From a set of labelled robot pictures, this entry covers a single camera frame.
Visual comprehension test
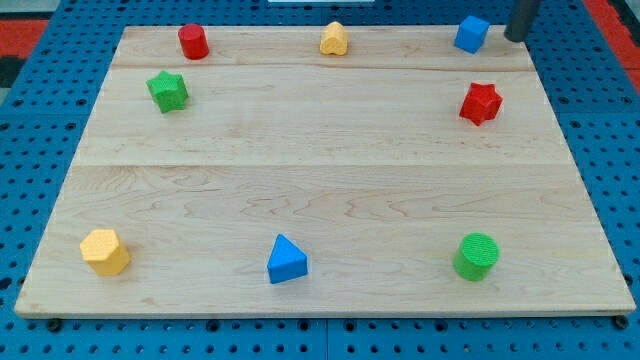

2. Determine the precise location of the blue cube block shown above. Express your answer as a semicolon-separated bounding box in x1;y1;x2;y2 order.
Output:
454;15;490;54

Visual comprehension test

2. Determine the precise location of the wooden board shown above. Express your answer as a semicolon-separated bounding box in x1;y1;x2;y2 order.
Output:
15;26;636;319

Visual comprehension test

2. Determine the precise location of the blue triangle block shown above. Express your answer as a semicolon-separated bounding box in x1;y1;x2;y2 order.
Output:
267;234;308;284

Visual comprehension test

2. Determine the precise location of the yellow heart block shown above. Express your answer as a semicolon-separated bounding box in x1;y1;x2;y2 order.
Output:
319;21;349;56

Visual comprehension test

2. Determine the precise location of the green cylinder block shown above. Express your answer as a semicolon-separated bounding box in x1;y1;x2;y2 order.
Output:
453;232;500;281

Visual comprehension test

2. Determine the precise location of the green star block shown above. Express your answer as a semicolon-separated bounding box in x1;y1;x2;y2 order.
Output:
146;70;189;113

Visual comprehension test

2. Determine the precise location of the red star block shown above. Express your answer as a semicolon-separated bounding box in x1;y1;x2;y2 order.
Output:
459;82;503;126

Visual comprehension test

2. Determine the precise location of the red cylinder block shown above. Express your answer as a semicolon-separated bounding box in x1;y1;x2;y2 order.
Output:
178;23;210;60

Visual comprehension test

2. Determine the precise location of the yellow hexagon block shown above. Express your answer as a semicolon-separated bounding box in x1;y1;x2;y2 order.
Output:
79;229;131;276

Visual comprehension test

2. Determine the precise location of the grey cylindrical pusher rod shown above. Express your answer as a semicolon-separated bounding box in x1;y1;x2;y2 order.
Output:
503;0;542;43

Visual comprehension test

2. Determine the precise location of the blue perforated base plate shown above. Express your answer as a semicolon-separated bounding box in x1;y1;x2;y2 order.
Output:
1;1;639;359

